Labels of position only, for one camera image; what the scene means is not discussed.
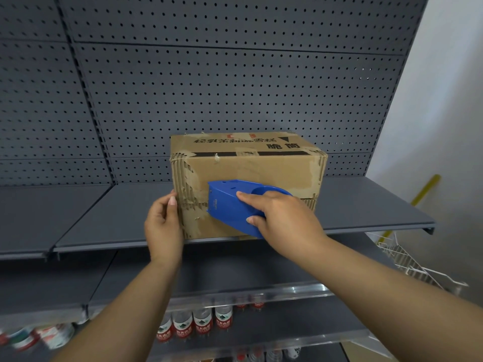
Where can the brown cardboard box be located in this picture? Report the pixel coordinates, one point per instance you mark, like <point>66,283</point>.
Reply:
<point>264,169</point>

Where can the grey shelf with clear rail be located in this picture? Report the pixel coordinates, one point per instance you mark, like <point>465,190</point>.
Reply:
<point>45,286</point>
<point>234,267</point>

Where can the grey pegboard back panel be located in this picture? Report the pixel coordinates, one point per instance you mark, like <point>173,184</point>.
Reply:
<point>37,109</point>
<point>245,90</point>

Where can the person's left hand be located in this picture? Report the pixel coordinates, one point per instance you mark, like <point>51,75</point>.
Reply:
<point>164,233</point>

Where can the person's left forearm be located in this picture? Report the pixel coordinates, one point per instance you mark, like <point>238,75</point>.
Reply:
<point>124,320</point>

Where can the row of red green packets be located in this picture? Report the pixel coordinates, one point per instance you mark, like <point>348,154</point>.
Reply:
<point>49,335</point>

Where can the person's right forearm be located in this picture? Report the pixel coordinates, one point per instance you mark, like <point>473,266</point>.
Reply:
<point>396,297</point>

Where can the blue tape dispenser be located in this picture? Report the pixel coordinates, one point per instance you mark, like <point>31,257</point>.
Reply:
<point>226,211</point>

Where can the person's right hand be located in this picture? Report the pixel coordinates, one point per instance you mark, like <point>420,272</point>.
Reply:
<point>290,226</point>

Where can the yellow stick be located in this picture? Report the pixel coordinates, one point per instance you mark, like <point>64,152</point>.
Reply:
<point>426,190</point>

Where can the grey metal shelf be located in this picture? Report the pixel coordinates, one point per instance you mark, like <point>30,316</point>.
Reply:
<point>45,218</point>
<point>302,324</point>
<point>358,207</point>

